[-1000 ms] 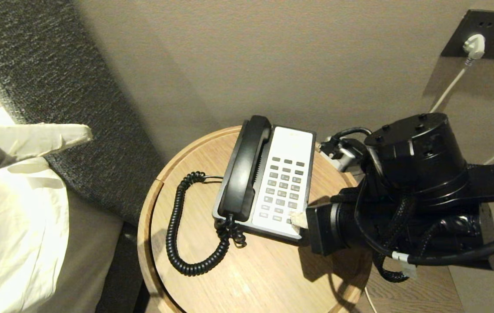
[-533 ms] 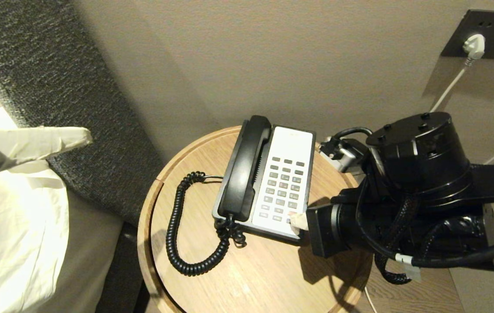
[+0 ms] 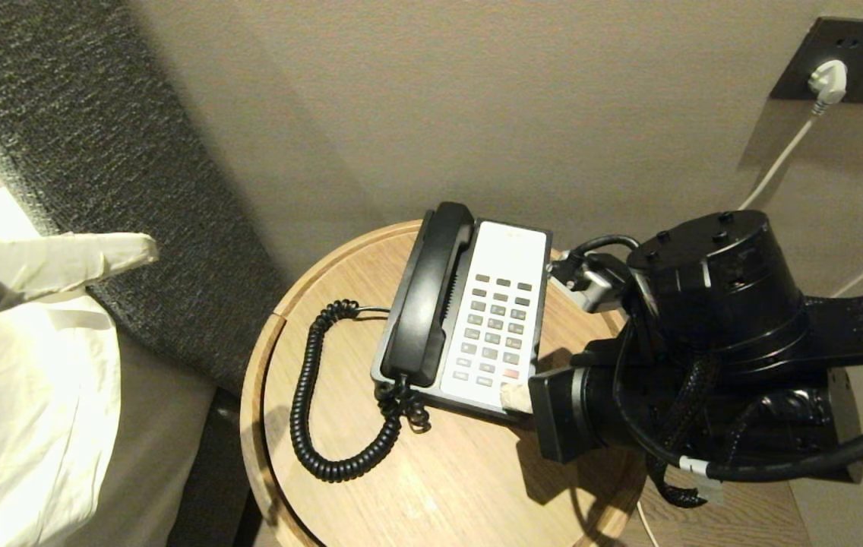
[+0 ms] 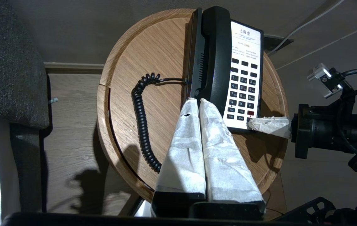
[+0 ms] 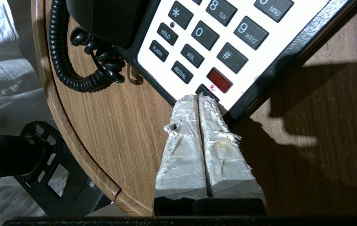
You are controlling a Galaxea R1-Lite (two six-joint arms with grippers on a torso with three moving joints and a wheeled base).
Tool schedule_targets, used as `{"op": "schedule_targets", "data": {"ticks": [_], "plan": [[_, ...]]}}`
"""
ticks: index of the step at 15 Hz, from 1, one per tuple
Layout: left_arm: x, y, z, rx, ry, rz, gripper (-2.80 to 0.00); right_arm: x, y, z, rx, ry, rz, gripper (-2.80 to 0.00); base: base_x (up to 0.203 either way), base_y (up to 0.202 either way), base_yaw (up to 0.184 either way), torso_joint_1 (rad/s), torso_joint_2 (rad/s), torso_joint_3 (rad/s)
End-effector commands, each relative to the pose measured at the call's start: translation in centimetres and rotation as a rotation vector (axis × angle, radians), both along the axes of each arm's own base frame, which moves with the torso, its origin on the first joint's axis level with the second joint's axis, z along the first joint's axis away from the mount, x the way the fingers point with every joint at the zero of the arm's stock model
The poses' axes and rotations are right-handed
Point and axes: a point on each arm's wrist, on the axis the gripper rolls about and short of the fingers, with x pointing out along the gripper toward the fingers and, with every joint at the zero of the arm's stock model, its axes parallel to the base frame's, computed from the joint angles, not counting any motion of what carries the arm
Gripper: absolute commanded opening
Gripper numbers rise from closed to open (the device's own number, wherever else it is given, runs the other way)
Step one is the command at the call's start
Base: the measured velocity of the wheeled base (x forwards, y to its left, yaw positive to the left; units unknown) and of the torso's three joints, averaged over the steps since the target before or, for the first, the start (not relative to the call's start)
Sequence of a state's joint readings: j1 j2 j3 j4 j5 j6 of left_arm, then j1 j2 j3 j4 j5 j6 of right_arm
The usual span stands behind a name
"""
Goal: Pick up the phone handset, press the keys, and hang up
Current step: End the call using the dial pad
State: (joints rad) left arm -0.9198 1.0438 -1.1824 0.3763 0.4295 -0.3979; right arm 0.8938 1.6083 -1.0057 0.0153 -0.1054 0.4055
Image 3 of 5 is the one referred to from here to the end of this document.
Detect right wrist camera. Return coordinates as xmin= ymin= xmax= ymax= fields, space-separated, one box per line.
xmin=548 ymin=251 xmax=631 ymax=314

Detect black phone handset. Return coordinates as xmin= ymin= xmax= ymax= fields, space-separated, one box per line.
xmin=379 ymin=201 xmax=476 ymax=389

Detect beige bed base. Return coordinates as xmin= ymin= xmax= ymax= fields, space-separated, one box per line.
xmin=59 ymin=327 xmax=218 ymax=547

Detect white and grey telephone base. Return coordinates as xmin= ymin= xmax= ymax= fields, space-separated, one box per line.
xmin=370 ymin=218 xmax=555 ymax=423

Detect grey fabric headboard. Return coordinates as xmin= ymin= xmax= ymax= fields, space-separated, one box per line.
xmin=0 ymin=0 xmax=288 ymax=397

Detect white power cable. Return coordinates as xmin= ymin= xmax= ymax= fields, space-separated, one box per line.
xmin=737 ymin=99 xmax=827 ymax=213

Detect white power plug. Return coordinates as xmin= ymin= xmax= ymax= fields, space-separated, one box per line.
xmin=808 ymin=59 xmax=849 ymax=116

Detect black cable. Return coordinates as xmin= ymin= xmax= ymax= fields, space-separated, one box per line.
xmin=612 ymin=319 xmax=863 ymax=485

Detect black coiled phone cord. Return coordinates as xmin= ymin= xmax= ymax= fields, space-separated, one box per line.
xmin=289 ymin=299 xmax=433 ymax=484

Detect round wooden side table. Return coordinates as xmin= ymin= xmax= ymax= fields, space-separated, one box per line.
xmin=239 ymin=220 xmax=650 ymax=547

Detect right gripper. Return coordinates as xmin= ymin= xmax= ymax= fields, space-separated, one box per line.
xmin=499 ymin=342 xmax=707 ymax=466

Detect white bed sheet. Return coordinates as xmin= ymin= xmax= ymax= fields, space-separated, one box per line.
xmin=0 ymin=103 xmax=123 ymax=547

